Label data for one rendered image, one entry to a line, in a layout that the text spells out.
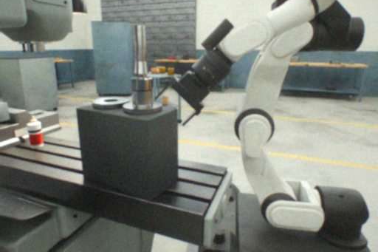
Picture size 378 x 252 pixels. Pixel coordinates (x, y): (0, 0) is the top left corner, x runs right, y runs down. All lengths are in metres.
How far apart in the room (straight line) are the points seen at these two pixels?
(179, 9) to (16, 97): 5.43
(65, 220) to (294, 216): 0.78
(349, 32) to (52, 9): 0.89
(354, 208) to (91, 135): 0.96
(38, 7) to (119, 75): 6.17
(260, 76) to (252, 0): 7.33
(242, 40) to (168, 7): 8.24
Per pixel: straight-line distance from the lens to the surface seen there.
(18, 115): 1.06
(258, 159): 0.98
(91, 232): 0.95
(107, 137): 0.61
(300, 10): 0.72
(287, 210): 1.08
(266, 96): 0.95
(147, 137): 0.53
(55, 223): 0.83
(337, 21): 0.97
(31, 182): 0.85
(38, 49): 0.85
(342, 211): 1.16
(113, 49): 6.88
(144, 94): 0.57
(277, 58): 0.91
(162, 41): 8.89
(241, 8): 8.24
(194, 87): 0.70
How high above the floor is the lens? 1.30
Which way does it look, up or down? 14 degrees down
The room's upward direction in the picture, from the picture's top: straight up
